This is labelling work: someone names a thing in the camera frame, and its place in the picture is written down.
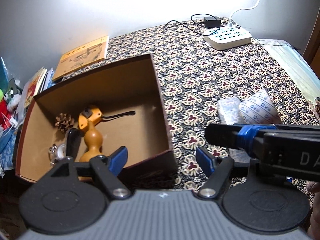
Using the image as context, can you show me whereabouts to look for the brown gourd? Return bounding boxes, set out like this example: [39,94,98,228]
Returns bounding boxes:
[78,119,104,182]

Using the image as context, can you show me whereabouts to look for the clear plastic case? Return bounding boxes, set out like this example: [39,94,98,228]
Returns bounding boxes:
[217,98,251,163]

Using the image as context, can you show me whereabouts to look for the person's hand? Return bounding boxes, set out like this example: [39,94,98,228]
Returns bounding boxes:
[305,96,320,238]

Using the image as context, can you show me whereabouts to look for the yellow tape measure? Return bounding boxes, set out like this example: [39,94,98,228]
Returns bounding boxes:
[78,105,102,133]

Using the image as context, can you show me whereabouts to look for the pine cone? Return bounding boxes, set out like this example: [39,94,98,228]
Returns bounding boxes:
[55,113,74,133]

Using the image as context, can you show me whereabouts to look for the patterned floral tablecloth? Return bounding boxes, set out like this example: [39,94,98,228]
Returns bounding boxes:
[62,17,320,205]

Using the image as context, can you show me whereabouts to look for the brown cardboard box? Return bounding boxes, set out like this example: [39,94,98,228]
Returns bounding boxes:
[16,54,177,183]

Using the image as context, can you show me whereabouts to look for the light mattress edge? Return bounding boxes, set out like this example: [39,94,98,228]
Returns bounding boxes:
[257,38,319,106]

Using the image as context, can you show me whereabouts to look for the white power strip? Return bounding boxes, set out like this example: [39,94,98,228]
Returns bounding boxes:
[204,25,252,51]

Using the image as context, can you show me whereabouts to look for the stack of books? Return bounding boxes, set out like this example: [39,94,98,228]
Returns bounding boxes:
[20,67,55,109]

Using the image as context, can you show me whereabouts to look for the yellow book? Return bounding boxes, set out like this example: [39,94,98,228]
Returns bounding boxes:
[53,35,109,81]

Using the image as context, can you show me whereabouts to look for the plush toys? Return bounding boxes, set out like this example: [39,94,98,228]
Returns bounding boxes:
[0,57,23,131]

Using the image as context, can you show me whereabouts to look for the black power adapter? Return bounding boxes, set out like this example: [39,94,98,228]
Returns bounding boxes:
[203,16,221,28]

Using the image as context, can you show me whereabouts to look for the silver metal keychain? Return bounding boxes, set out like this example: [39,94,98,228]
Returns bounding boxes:
[48,143,66,166]

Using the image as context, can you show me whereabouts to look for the black cable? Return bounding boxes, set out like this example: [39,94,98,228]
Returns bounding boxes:
[164,13,216,36]

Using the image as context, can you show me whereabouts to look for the white cable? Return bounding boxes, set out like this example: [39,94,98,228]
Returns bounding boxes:
[227,0,262,28]

